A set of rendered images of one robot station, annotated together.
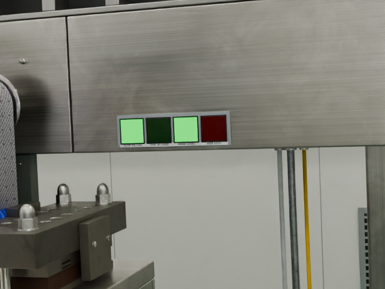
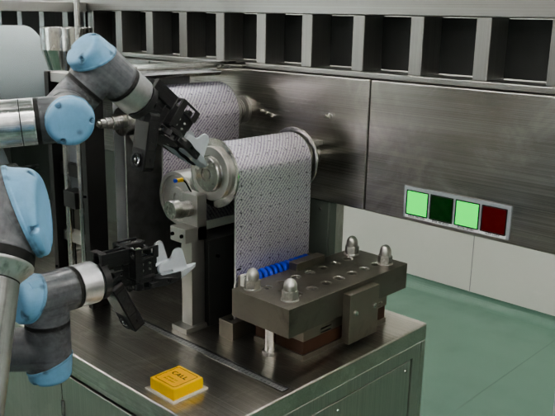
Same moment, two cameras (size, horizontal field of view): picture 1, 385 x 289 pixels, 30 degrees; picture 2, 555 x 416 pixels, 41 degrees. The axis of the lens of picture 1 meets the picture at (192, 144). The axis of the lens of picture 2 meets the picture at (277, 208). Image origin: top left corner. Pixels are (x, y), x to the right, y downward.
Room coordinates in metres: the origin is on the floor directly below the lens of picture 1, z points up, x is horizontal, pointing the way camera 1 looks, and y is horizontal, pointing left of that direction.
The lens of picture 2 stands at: (0.00, -0.28, 1.57)
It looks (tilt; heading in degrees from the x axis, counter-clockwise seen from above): 15 degrees down; 26
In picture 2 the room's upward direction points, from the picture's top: 1 degrees clockwise
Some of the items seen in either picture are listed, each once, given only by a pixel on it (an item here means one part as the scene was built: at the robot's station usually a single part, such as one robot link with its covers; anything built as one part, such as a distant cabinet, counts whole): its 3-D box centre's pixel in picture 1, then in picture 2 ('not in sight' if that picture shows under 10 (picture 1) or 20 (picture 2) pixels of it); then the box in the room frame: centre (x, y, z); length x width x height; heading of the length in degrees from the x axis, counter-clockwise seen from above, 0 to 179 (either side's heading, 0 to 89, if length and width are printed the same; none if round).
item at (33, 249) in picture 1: (50, 230); (324, 287); (1.41, 0.29, 1.00); 0.40 x 0.16 x 0.06; 163
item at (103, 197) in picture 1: (102, 193); (385, 253); (1.55, 0.20, 1.05); 0.04 x 0.04 x 0.04
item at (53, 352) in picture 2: not in sight; (39, 349); (0.87, 0.59, 1.01); 0.11 x 0.08 x 0.11; 119
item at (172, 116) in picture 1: (172, 129); (454, 211); (1.50, 0.04, 1.19); 0.25 x 0.01 x 0.07; 73
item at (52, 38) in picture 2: not in sight; (67, 38); (1.62, 1.16, 1.50); 0.14 x 0.14 x 0.06
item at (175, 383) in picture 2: not in sight; (176, 382); (1.04, 0.42, 0.91); 0.07 x 0.07 x 0.02; 73
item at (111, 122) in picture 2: not in sight; (108, 123); (1.30, 0.77, 1.34); 0.06 x 0.03 x 0.03; 163
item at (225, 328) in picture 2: not in sight; (272, 311); (1.41, 0.41, 0.92); 0.28 x 0.04 x 0.04; 163
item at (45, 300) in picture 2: not in sight; (45, 296); (0.88, 0.58, 1.11); 0.11 x 0.08 x 0.09; 163
